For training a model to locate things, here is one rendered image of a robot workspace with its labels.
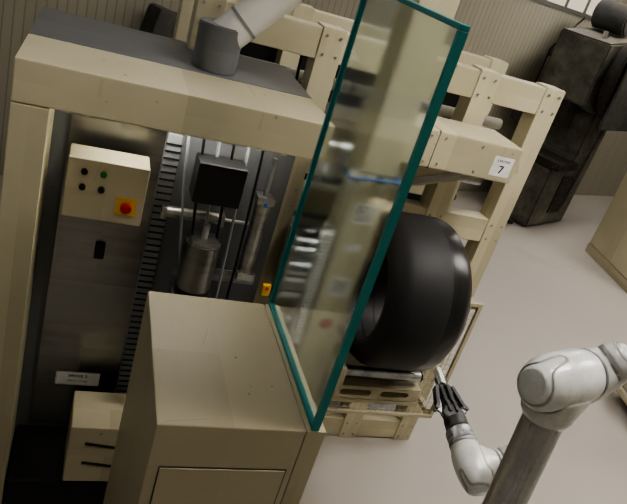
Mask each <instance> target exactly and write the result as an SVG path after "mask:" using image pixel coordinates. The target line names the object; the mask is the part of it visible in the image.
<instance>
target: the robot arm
mask: <svg viewBox="0 0 627 504"><path fill-rule="evenodd" d="M433 373H434V376H435V378H434V380H435V383H436V385H435V386H434V388H433V389H432V392H433V403H434V407H433V412H436V411H437V412H439V413H440V415H441V416H442V418H443V420H444V426H445V429H446V434H445V435H446V439H447V442H448V445H449V448H450V451H451V460H452V464H453V467H454V470H455V473H456V475H457V478H458V480H459V482H460V484H461V485H462V487H463V489H464V490H465V491H466V492H467V494H469V495H471V496H483V495H485V498H484V500H483V502H482V504H528V502H529V500H530V498H531V496H532V494H533V492H534V489H535V487H536V485H537V483H538V481H539V479H540V477H541V475H542V473H543V471H544V469H545V467H546V464H547V462H548V460H549V458H550V456H551V454H552V452H553V450H554V448H555V446H556V444H557V441H558V439H559V437H560V435H561V433H562V431H563V430H565V429H567V428H569V427H570V426H572V425H573V423H574V422H575V421H576V419H577V418H578V417H579V416H580V415H581V414H582V413H583V411H584V410H585V409H586V408H587V407H588V406H589V405H591V404H593V403H595V402H597V401H599V400H601V399H603V398H605V397H606V396H608V395H609V394H611V393H612V392H614V391H615V390H617V389H618V388H620V387H621V386H622V385H623V384H625V383H626V382H627V345H625V344H624V343H620V342H617V341H613V342H606V343H602V344H600V345H599V346H597V347H596V346H591V347H584V348H576V349H575V348H566V349H559V350H553V351H549V352H545V353H542V354H540V355H537V356H535V357H534V358H532V359H531V360H529V361H528V362H527V363H526V364H525V365H524V366H523V367H522V369H521V370H520V372H519V374H518V377H517V390H518V393H519V395H520V398H521V408H522V411H523V412H522V414H521V417H520V419H519V421H518V423H517V426H516V428H515V430H514V432H513V435H512V437H511V439H510V441H509V444H508V445H504V446H500V447H498V448H496V449H490V448H487V447H485V446H483V445H479V443H478V440H477V438H476V436H475V433H474V430H473V428H472V426H471V425H469V423H468V421H467V418H466V416H465V414H466V413H467V411H468V410H469V408H468V407H467V406H466V405H465V403H464V402H463V400H462V398H461V397H460V395H459V393H458V392H457V390H456V389H455V387H454V386H450V385H449V384H448V383H447V380H446V378H445V377H444V376H443V373H442V370H441V367H438V366H437V367H436V368H435V369H434V371H433ZM440 400H441V403H442V409H441V405H440Z"/></svg>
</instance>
